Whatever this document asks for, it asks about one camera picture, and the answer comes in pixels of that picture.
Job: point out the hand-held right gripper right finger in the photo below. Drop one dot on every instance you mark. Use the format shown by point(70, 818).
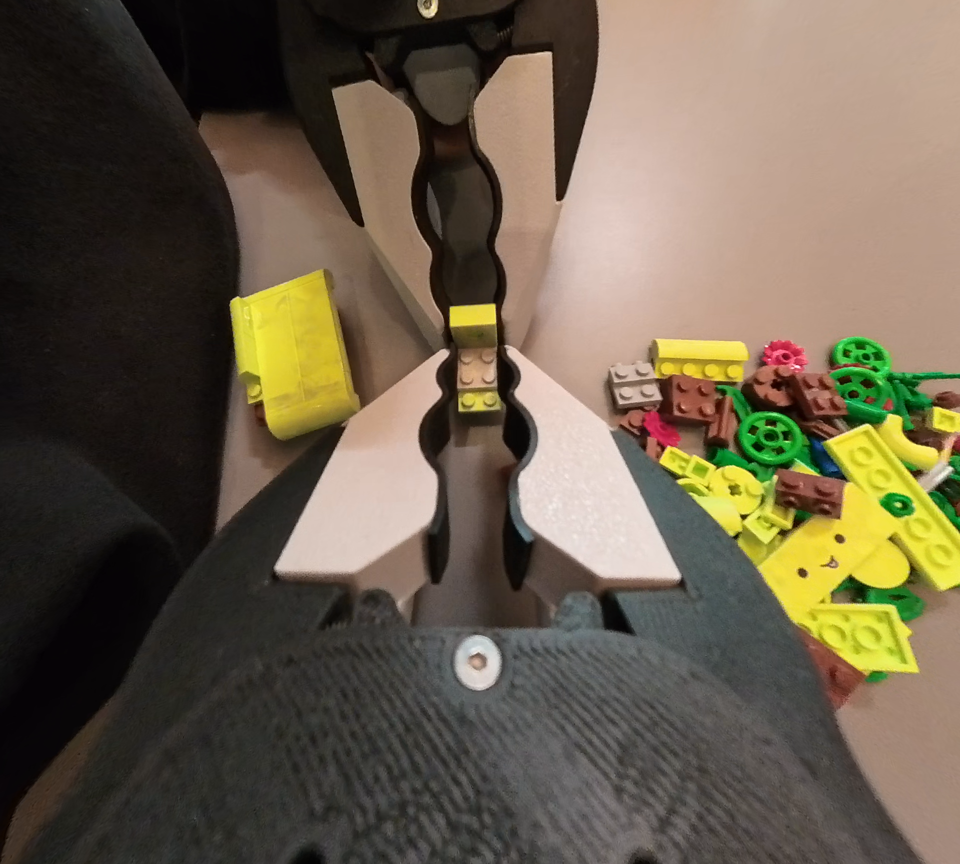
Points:
point(600, 504)

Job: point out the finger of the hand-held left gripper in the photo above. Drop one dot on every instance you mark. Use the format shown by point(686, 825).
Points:
point(375, 167)
point(529, 167)

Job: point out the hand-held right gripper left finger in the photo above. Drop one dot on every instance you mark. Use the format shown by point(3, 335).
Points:
point(360, 504)

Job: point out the large lime brick assembly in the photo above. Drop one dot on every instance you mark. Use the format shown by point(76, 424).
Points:
point(300, 362)

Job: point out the small lime brown brick block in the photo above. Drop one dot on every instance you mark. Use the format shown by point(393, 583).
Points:
point(474, 324)

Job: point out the person's left hand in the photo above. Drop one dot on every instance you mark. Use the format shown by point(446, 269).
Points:
point(452, 143)

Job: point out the small grey plate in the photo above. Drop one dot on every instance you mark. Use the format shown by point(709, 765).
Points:
point(634, 384)

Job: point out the pile of loose toy bricks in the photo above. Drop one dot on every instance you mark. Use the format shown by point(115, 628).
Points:
point(840, 542)

